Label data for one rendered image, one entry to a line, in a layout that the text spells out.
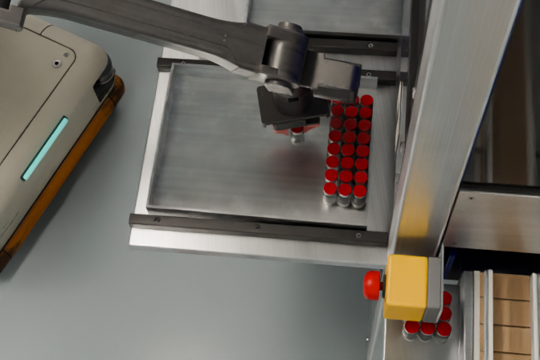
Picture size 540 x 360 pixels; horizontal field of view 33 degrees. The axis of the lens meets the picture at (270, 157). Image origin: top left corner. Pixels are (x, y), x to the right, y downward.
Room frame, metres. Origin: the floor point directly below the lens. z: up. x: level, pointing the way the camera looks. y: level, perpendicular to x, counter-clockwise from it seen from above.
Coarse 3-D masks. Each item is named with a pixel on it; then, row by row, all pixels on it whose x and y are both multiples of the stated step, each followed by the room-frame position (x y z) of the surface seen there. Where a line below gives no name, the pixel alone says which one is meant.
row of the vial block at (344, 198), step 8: (352, 104) 0.69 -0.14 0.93; (352, 112) 0.68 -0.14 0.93; (344, 120) 0.68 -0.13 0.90; (352, 120) 0.67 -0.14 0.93; (344, 128) 0.66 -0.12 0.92; (352, 128) 0.65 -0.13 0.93; (344, 136) 0.64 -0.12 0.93; (352, 136) 0.64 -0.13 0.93; (344, 144) 0.63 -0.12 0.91; (352, 144) 0.63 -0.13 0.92; (344, 152) 0.61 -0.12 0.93; (352, 152) 0.61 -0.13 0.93; (344, 160) 0.60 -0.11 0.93; (352, 160) 0.60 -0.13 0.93; (344, 168) 0.59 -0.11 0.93; (352, 168) 0.59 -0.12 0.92; (344, 176) 0.57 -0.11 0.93; (352, 176) 0.57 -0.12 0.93; (344, 184) 0.56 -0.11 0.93; (352, 184) 0.57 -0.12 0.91; (344, 192) 0.55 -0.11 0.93; (344, 200) 0.54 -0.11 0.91
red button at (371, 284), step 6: (366, 276) 0.38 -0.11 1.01; (372, 276) 0.38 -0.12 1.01; (378, 276) 0.38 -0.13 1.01; (366, 282) 0.37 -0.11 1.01; (372, 282) 0.37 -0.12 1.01; (378, 282) 0.37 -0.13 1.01; (366, 288) 0.37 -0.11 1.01; (372, 288) 0.36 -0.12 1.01; (378, 288) 0.36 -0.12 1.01; (366, 294) 0.36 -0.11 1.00; (372, 294) 0.36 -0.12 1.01; (378, 294) 0.36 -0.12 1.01; (372, 300) 0.35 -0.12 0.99
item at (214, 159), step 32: (192, 64) 0.81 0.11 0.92; (192, 96) 0.77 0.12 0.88; (224, 96) 0.76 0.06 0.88; (256, 96) 0.75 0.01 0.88; (160, 128) 0.70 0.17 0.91; (192, 128) 0.71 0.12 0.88; (224, 128) 0.70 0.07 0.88; (256, 128) 0.70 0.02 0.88; (320, 128) 0.68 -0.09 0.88; (160, 160) 0.65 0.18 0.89; (192, 160) 0.65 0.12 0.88; (224, 160) 0.64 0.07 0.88; (256, 160) 0.64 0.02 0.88; (288, 160) 0.63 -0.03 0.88; (320, 160) 0.62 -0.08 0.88; (160, 192) 0.60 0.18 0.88; (192, 192) 0.60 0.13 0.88; (224, 192) 0.59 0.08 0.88; (256, 192) 0.58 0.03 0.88; (288, 192) 0.58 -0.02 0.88; (320, 192) 0.57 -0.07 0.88; (352, 192) 0.56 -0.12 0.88; (288, 224) 0.52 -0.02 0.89; (320, 224) 0.51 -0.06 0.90; (352, 224) 0.50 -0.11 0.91
